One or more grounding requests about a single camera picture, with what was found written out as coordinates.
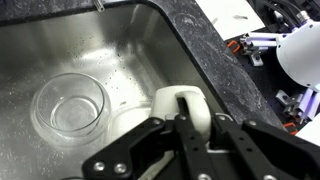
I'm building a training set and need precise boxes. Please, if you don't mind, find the clear glass bowl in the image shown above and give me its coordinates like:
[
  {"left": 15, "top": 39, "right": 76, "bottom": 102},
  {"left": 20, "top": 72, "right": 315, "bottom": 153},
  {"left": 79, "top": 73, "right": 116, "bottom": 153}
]
[{"left": 29, "top": 72, "right": 112, "bottom": 148}]

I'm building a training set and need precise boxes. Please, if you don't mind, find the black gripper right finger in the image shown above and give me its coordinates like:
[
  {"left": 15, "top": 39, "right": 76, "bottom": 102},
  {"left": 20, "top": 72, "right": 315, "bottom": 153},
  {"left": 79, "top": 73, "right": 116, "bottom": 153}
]
[{"left": 213, "top": 114, "right": 320, "bottom": 180}]

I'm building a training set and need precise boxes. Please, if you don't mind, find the orange handled clamp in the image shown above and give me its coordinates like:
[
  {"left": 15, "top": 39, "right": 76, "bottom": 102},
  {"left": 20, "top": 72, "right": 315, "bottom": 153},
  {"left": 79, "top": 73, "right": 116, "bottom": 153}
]
[{"left": 226, "top": 39, "right": 242, "bottom": 54}]

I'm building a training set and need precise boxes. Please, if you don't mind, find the beige cup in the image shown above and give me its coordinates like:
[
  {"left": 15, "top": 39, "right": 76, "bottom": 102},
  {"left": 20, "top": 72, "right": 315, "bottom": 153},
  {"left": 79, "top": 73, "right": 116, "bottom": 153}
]
[{"left": 149, "top": 85, "right": 212, "bottom": 144}]

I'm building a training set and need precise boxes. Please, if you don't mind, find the clear thin straw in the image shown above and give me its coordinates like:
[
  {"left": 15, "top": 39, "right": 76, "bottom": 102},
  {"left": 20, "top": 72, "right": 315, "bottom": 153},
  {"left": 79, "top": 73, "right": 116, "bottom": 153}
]
[{"left": 93, "top": 0, "right": 105, "bottom": 13}]

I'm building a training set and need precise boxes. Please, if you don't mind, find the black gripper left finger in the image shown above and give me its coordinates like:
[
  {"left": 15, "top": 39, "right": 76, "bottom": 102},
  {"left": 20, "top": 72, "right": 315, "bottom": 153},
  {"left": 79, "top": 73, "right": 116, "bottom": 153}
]
[{"left": 83, "top": 96, "right": 214, "bottom": 180}]

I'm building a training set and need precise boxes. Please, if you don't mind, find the white paper booklet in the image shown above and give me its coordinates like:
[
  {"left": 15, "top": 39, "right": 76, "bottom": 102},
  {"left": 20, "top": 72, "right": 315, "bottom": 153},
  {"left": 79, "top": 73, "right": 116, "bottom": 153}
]
[{"left": 194, "top": 0, "right": 267, "bottom": 42}]

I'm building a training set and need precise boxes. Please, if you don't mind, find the stainless steel sink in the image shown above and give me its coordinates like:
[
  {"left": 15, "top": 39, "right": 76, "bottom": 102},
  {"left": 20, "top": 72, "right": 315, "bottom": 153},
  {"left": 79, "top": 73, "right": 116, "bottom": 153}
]
[{"left": 0, "top": 0, "right": 228, "bottom": 180}]

